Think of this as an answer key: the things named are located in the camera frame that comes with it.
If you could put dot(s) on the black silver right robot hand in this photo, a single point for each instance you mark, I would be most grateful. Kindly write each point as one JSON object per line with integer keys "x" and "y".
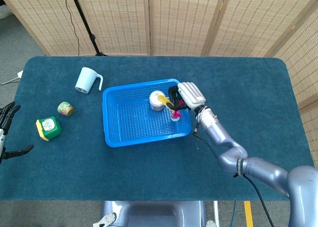
{"x": 191, "y": 94}

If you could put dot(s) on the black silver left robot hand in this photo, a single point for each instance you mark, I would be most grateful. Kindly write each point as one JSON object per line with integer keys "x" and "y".
{"x": 7, "y": 115}

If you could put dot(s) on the colourful feather shuttlecock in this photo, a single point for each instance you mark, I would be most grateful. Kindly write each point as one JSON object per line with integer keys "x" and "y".
{"x": 176, "y": 115}

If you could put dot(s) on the clear jar with brown pellets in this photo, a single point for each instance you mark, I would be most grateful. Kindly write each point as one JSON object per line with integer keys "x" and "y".
{"x": 155, "y": 102}

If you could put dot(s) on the green container with yellow lid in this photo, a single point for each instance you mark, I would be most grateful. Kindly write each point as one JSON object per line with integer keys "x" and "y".
{"x": 49, "y": 127}

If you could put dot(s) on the small floral printed cup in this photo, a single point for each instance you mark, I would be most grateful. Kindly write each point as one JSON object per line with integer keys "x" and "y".
{"x": 65, "y": 108}

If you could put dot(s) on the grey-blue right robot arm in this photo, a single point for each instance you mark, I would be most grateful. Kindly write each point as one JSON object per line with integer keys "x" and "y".
{"x": 231, "y": 160}

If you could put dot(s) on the blue perforated plastic basket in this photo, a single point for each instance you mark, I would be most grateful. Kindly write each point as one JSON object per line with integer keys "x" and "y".
{"x": 129, "y": 127}

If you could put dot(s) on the dark blue table mat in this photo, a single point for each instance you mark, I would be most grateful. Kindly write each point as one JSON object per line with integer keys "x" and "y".
{"x": 124, "y": 172}

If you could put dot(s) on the white shoe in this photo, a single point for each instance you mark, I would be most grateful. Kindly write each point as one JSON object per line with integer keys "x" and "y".
{"x": 4, "y": 12}

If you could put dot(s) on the black tripod stand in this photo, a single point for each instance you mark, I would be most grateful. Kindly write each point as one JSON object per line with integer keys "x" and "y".
{"x": 85, "y": 25}

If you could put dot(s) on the grey-blue robot torso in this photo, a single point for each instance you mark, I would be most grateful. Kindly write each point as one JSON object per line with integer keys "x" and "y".
{"x": 154, "y": 214}

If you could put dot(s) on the yellow floor tape strip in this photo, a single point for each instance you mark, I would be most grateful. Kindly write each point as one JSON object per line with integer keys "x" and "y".
{"x": 248, "y": 214}

